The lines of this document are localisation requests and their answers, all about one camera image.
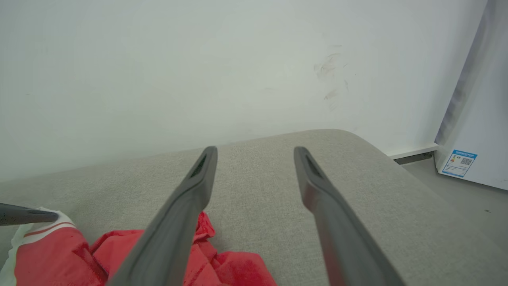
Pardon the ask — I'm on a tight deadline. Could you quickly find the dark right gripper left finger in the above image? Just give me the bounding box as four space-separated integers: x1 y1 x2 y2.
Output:
106 146 218 286

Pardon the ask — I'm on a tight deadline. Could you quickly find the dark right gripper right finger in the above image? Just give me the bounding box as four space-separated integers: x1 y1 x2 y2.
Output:
294 146 406 286

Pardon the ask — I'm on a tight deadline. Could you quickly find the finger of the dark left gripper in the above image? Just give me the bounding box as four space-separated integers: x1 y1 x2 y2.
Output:
0 203 60 227

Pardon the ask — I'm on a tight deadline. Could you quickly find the red and white shirt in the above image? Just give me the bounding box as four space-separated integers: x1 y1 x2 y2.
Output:
0 207 278 286

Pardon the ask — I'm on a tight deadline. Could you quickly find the grey fabric sofa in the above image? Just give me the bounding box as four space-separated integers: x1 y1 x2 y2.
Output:
0 128 508 286

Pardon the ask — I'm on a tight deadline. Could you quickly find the blue white energy label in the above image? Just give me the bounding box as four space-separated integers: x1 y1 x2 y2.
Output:
442 149 478 178

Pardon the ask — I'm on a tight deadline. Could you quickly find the white washing machine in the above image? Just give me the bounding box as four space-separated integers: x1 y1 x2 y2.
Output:
434 0 508 191

